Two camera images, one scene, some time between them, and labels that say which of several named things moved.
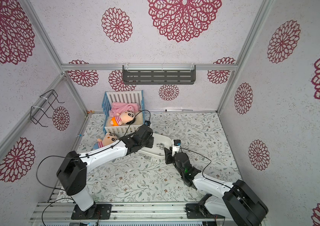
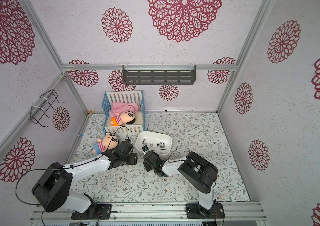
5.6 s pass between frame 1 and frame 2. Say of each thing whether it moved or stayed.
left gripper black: moved
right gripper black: moved
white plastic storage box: stayed
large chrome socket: stayed
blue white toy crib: stayed
